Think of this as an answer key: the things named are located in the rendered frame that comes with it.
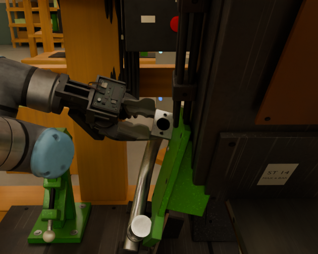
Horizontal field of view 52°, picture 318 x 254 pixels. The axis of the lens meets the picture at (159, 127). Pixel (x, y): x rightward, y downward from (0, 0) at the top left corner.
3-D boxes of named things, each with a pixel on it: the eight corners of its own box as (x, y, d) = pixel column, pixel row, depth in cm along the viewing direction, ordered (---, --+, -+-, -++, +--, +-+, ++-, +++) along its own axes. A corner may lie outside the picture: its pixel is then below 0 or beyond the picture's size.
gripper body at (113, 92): (119, 120, 55) (48, 100, 53) (114, 136, 63) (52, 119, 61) (129, 82, 58) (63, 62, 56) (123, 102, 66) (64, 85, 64)
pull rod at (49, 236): (54, 245, 75) (50, 225, 73) (42, 245, 75) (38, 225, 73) (60, 229, 80) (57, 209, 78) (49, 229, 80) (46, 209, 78)
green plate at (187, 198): (194, 242, 59) (234, 141, 52) (150, 233, 58) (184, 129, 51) (188, 205, 69) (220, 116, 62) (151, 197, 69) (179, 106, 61)
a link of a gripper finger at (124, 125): (166, 141, 58) (117, 121, 57) (158, 150, 63) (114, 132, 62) (171, 126, 59) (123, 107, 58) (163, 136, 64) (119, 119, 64)
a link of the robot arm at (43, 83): (29, 114, 61) (43, 77, 64) (53, 120, 62) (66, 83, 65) (23, 96, 54) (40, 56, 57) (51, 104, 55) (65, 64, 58)
